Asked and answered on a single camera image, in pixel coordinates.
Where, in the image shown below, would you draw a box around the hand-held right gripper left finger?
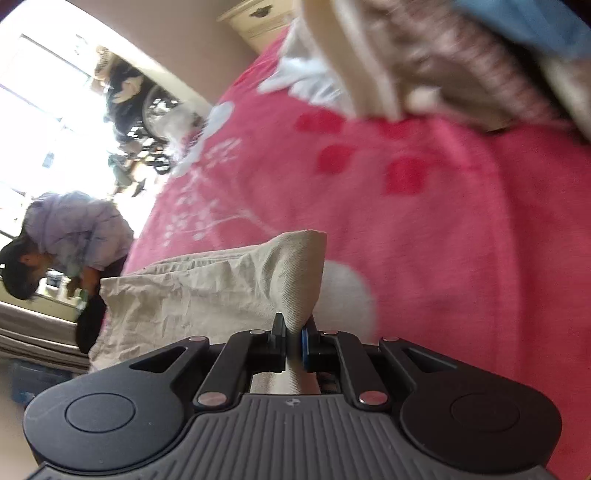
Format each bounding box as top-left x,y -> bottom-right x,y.
129,313 -> 288,411

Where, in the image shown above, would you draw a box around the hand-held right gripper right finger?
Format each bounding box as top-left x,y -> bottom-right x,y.
299,315 -> 463,411

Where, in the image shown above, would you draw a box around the beige cargo pants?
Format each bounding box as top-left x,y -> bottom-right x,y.
87,230 -> 329,398

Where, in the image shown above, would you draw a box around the pink floral bedsheet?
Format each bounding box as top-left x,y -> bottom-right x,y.
104,32 -> 591,480

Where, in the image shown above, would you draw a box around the blue storage box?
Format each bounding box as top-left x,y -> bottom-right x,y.
8,359 -> 77,408

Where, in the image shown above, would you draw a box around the white thin garment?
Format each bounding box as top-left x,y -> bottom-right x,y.
257,21 -> 358,117

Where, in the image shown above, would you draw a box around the wheelchair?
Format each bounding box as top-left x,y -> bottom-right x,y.
91,45 -> 211,177

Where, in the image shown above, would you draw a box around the bright window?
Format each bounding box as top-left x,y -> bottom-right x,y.
0,32 -> 155,232

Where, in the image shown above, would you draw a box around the cream nightstand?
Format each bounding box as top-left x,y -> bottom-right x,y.
216,0 -> 302,48

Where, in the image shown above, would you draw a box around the light blue cloth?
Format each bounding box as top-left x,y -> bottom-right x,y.
452,0 -> 591,62

